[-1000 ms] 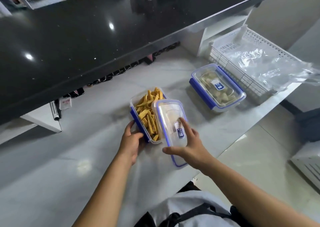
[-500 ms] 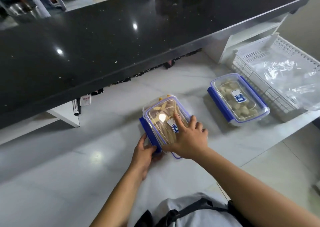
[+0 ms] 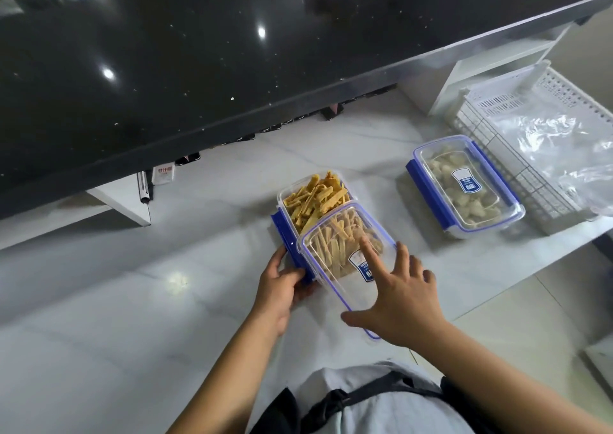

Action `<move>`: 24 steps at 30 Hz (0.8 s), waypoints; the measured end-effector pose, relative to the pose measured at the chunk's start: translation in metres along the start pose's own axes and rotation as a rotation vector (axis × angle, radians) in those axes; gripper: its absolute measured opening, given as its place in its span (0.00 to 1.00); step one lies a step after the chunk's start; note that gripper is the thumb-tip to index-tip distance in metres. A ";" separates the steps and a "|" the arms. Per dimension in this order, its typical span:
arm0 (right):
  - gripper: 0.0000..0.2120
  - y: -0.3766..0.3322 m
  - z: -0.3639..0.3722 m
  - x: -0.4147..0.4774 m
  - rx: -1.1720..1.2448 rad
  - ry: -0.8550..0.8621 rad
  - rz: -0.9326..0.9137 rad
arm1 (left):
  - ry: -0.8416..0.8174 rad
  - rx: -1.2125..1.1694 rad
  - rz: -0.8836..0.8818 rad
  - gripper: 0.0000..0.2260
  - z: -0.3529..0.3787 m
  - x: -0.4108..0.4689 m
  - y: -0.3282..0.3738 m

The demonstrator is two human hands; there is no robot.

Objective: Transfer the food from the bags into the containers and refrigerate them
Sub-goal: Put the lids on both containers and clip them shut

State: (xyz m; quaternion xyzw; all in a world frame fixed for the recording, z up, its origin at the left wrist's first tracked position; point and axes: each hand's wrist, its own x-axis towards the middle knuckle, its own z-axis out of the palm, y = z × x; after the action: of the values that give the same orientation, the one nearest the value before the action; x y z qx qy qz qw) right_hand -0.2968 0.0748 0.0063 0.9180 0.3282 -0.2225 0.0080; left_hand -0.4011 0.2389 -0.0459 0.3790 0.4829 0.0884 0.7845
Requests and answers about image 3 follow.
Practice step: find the person's right hand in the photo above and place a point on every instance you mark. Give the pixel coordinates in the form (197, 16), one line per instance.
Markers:
(407, 309)

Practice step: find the person's left hand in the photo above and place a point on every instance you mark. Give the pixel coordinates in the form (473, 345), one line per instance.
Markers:
(275, 295)

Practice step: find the person's right thumb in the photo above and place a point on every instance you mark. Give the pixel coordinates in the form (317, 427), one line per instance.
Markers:
(358, 321)

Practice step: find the person's left thumb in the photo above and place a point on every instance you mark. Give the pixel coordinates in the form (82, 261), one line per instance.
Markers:
(301, 286)

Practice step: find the person's right little finger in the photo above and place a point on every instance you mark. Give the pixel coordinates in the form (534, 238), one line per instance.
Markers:
(429, 279)

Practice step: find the person's right middle finger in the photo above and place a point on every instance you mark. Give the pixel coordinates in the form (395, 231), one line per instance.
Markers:
(402, 260)

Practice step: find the clear lid blue seal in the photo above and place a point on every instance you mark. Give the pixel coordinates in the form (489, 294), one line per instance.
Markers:
(345, 290)

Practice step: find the clear food container blue clips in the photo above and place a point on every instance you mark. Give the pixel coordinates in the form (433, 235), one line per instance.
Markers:
(431, 194)
(286, 232)

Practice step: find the person's right forearm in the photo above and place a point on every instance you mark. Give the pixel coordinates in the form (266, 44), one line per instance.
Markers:
(493, 381)

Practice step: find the person's left forearm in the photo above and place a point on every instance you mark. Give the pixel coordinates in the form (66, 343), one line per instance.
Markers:
(230, 376)

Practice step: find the black apron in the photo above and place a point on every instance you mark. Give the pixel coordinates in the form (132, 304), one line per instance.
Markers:
(330, 400)

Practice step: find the white food pieces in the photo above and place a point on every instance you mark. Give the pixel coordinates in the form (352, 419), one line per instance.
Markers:
(483, 204)

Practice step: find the grey shirt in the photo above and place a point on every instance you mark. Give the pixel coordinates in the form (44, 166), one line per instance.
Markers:
(397, 409)

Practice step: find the white plastic basket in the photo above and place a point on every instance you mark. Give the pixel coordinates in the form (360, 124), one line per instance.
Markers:
(522, 180)

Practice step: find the row of small dark items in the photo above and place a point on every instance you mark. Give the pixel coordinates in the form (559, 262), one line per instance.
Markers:
(249, 138)

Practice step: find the small pink item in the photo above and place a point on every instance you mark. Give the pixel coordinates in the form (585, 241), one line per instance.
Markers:
(332, 111)

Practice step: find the small white box red label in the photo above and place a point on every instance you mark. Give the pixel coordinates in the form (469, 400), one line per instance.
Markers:
(163, 174)

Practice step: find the white shelf support panel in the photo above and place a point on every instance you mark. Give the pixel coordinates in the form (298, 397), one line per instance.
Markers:
(459, 84)
(127, 204)

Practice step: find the clear plastic bag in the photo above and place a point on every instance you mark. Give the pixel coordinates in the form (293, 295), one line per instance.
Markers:
(560, 146)

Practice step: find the black stone counter shelf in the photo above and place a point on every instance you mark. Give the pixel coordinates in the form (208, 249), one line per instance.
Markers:
(239, 55)

